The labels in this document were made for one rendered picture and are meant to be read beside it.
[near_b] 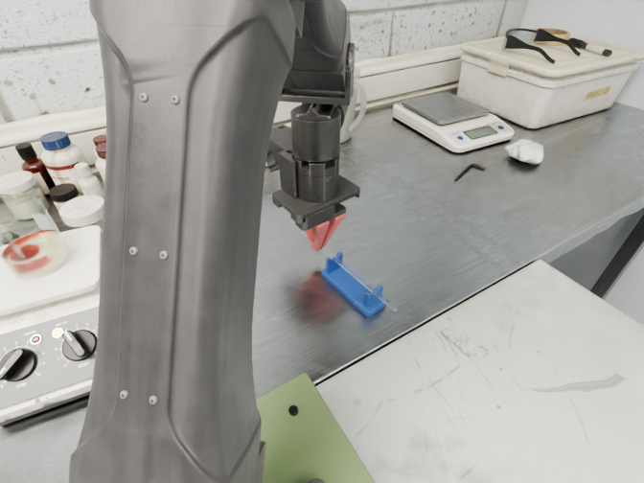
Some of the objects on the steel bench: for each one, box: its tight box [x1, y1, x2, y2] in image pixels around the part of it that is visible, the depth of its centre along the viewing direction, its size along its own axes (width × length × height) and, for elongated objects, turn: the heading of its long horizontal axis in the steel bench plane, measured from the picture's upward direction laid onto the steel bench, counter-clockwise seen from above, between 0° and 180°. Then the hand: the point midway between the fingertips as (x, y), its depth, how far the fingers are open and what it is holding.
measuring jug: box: [340, 66, 367, 143], centre depth 84 cm, size 18×13×15 cm
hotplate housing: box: [0, 287, 100, 426], centre depth 44 cm, size 22×13×8 cm, turn 24°
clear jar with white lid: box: [59, 195, 104, 231], centre depth 56 cm, size 6×6×8 cm
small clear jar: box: [0, 172, 51, 211], centre depth 64 cm, size 6×6×7 cm
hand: (317, 243), depth 54 cm, fingers closed, pressing on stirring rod
